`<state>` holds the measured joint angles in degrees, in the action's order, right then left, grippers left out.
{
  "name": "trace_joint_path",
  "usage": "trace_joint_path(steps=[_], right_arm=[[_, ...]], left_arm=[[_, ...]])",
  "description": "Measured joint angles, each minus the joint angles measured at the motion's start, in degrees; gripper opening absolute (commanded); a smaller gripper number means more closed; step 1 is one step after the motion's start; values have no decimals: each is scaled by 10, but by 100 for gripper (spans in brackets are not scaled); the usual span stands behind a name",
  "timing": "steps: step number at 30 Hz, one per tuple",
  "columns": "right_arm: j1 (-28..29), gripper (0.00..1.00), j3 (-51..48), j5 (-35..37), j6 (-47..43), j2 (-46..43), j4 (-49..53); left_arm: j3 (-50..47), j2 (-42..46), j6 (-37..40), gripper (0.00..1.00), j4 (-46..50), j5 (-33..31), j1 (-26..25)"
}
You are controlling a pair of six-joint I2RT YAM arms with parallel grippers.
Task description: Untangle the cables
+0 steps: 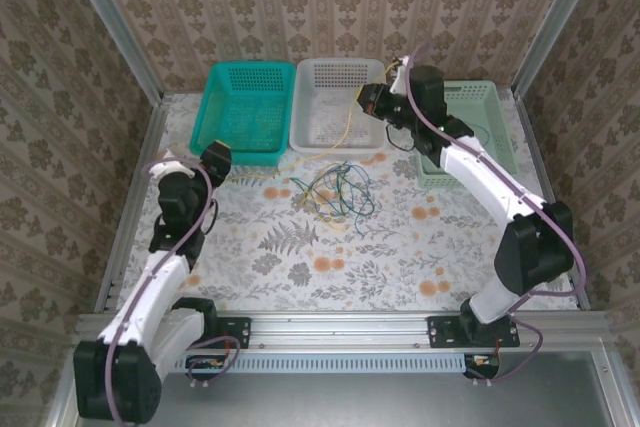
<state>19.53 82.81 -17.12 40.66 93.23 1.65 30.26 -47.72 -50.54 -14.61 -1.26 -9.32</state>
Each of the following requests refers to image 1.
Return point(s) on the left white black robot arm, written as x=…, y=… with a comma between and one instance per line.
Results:
x=145, y=297

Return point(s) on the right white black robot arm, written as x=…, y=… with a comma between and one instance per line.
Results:
x=485, y=182

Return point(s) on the white plastic basket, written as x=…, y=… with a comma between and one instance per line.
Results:
x=325, y=97

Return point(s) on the teal plastic basket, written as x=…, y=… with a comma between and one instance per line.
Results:
x=250, y=112

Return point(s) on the light green plastic basket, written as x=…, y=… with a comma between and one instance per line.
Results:
x=492, y=112

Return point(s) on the floral patterned table cover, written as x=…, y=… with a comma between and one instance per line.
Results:
x=300, y=272

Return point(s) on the grey metal panel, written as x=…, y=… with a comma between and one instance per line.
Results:
x=350, y=402

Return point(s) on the left aluminium side rail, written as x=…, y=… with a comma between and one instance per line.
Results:
x=147, y=147

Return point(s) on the aluminium side rail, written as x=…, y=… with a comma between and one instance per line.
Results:
x=147, y=147
x=539, y=147

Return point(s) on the right aluminium side rail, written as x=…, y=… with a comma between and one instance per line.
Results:
x=539, y=147

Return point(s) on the right aluminium frame post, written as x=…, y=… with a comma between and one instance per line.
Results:
x=555, y=22

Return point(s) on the aluminium frame post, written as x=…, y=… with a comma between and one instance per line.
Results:
x=555, y=22
x=115, y=22

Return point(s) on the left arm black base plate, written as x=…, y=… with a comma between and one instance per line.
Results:
x=235, y=332

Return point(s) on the left aluminium frame post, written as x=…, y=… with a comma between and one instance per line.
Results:
x=115, y=22

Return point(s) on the aluminium mounting rail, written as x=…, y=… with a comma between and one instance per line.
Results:
x=340, y=329

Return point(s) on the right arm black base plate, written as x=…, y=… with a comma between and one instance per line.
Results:
x=442, y=332

